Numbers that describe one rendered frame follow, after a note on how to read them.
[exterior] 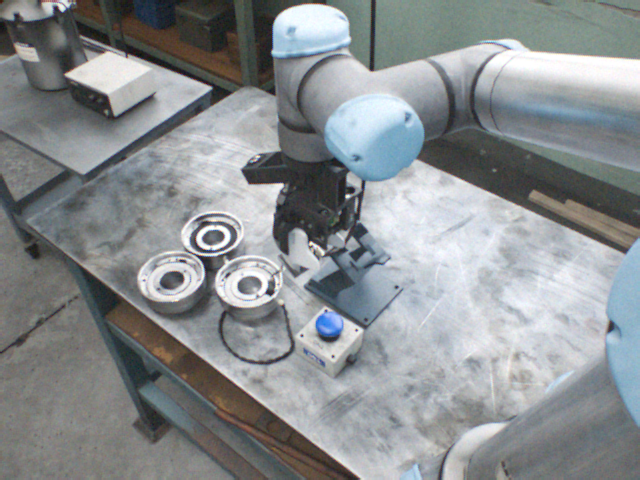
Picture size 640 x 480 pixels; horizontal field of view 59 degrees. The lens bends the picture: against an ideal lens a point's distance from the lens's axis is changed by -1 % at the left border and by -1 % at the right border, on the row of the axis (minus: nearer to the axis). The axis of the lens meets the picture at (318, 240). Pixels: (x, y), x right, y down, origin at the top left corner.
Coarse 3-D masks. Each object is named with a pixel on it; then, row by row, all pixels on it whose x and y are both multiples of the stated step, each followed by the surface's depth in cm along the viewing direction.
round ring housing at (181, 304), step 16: (160, 256) 94; (176, 256) 95; (192, 256) 93; (144, 272) 92; (160, 272) 93; (176, 272) 93; (144, 288) 90; (160, 288) 90; (176, 288) 90; (160, 304) 88; (176, 304) 88; (192, 304) 90
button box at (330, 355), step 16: (304, 336) 82; (320, 336) 82; (336, 336) 82; (352, 336) 82; (304, 352) 83; (320, 352) 80; (336, 352) 80; (352, 352) 84; (320, 368) 83; (336, 368) 81
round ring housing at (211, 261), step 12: (204, 216) 101; (216, 216) 101; (228, 216) 101; (216, 228) 100; (240, 228) 99; (204, 240) 100; (228, 240) 97; (240, 240) 96; (192, 252) 94; (228, 252) 95; (240, 252) 97; (204, 264) 95; (216, 264) 95
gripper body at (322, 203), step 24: (312, 168) 64; (336, 168) 64; (288, 192) 70; (312, 192) 69; (336, 192) 65; (360, 192) 70; (288, 216) 71; (312, 216) 68; (336, 216) 71; (360, 216) 73; (312, 240) 71
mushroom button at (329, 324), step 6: (330, 312) 82; (318, 318) 81; (324, 318) 81; (330, 318) 81; (336, 318) 81; (342, 318) 81; (318, 324) 80; (324, 324) 80; (330, 324) 80; (336, 324) 80; (342, 324) 80; (318, 330) 80; (324, 330) 80; (330, 330) 80; (336, 330) 80; (342, 330) 80; (324, 336) 80; (330, 336) 80
